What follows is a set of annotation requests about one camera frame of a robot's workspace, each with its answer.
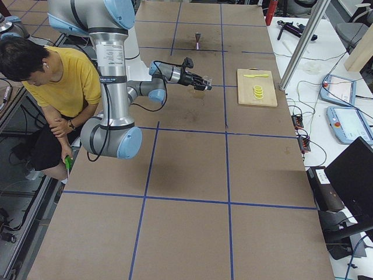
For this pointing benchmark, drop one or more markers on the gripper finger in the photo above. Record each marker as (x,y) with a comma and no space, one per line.
(202,81)
(202,87)

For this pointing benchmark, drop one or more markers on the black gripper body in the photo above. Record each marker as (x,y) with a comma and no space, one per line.
(186,79)

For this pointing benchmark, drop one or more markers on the steel double jigger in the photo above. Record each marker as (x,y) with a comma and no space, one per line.
(197,38)

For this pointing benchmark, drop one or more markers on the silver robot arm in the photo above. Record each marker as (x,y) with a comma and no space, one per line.
(123,75)
(12,26)

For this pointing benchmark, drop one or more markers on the yellow plastic knife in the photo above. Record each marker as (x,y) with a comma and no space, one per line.
(264,75)

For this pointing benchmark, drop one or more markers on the bamboo cutting board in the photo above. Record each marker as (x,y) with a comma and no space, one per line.
(246,92)

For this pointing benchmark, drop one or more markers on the seated person yellow shirt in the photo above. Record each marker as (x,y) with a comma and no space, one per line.
(65,84)

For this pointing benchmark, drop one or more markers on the left blue teach pendant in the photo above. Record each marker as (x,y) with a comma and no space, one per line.
(338,90)

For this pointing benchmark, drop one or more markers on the blue teach pendant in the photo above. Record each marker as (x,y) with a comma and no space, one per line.
(348,124)
(338,90)

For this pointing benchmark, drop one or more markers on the right blue teach pendant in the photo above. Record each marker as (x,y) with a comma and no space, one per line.
(348,124)

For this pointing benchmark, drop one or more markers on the grey office chair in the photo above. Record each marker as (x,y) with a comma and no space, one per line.
(352,32)

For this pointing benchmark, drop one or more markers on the light wooden plank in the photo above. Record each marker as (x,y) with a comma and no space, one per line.
(361,54)

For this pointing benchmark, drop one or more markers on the black laptop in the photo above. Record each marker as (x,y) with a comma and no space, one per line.
(350,175)

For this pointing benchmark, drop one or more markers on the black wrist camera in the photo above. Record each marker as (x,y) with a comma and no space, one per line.
(187,63)

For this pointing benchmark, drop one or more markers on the aluminium frame post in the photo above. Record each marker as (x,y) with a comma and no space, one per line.
(311,26)

